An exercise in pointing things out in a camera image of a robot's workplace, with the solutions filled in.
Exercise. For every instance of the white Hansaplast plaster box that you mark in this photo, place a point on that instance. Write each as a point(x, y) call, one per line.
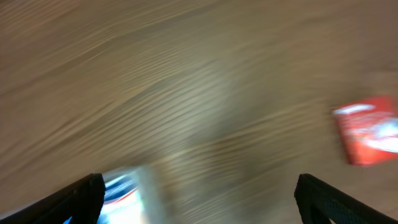
point(131, 196)

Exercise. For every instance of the red medicine box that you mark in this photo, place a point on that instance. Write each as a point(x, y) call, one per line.
point(368, 130)

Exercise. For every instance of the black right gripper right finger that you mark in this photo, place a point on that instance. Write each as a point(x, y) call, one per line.
point(321, 203)

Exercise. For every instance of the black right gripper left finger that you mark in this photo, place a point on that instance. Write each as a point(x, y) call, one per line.
point(79, 203)

